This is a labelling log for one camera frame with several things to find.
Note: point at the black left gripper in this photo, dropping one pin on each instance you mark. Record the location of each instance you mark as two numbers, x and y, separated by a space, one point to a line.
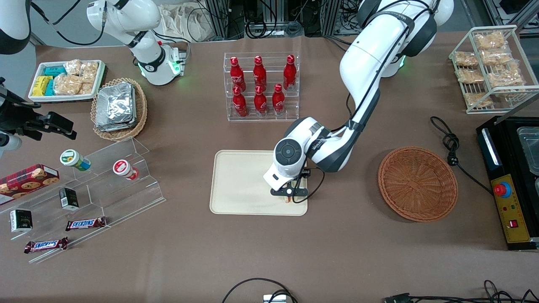
305 174

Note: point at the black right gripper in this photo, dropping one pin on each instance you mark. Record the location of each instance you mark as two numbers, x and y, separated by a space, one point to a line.
22 119

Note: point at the triangular sandwich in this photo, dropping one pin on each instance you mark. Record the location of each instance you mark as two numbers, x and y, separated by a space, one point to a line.
289 199

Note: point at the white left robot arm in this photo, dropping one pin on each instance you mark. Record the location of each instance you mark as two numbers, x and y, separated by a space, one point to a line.
366 63

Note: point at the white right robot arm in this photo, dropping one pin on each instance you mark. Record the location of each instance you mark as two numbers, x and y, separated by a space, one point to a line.
148 63

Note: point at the white rectangular snack tray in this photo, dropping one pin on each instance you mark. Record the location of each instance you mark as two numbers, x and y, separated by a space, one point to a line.
36 97

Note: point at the beige plastic tray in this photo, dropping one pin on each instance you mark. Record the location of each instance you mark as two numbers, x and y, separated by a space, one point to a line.
240 185

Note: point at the light wicker basket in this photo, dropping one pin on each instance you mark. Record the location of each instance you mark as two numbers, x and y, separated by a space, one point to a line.
141 109

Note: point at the brown wicker basket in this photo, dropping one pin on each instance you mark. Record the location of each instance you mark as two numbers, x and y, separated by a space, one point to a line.
417 183

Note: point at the green lid yogurt cup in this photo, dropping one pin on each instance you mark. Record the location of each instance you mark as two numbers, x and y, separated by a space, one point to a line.
73 159

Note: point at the teal snack pack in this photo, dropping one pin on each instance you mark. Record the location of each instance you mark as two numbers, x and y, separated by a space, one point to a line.
54 70
50 88

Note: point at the clear bag of puffed snacks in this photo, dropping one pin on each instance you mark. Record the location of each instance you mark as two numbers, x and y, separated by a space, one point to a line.
72 67
86 88
89 71
67 85

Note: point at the yellow snack pack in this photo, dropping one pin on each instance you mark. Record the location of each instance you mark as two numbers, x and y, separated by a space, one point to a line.
41 85

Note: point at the silver foil packet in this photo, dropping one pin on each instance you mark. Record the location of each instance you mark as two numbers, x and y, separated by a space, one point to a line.
114 101
116 126

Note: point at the red cookie box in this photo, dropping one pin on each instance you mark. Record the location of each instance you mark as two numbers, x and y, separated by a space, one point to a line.
25 181

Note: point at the clear acrylic bottle rack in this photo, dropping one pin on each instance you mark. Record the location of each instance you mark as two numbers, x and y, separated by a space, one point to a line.
269 118

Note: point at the small black carton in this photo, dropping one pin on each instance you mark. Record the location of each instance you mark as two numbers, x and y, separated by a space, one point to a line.
21 221
68 199

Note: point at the red lid yogurt cup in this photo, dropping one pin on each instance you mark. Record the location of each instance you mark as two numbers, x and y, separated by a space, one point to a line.
124 169

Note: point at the clear acrylic step display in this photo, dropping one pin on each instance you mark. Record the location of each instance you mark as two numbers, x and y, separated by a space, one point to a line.
109 198

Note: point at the red cola bottle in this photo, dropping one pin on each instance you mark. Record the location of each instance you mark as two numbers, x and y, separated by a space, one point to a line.
260 103
278 101
259 73
240 105
237 75
289 73

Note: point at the snickers chocolate bar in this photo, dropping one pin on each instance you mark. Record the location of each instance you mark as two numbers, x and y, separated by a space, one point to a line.
46 245
86 224

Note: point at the small grey device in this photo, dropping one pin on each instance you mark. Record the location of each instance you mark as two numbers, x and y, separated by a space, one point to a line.
274 299

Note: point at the cream cloth bag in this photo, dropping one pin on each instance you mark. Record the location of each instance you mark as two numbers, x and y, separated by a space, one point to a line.
185 21

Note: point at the clear bag of fried snacks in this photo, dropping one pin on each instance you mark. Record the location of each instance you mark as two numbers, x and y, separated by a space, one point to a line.
466 59
505 78
478 99
470 75
494 58
489 41

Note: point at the red emergency stop button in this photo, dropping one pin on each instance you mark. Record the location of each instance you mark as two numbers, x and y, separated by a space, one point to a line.
502 190

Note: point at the black table appliance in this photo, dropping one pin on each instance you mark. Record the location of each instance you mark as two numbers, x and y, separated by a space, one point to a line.
505 147

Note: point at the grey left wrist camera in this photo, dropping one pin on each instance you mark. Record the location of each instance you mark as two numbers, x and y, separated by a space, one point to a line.
301 192

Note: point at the aluminium frame rack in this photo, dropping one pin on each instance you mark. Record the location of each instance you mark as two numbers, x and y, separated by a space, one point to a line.
273 17

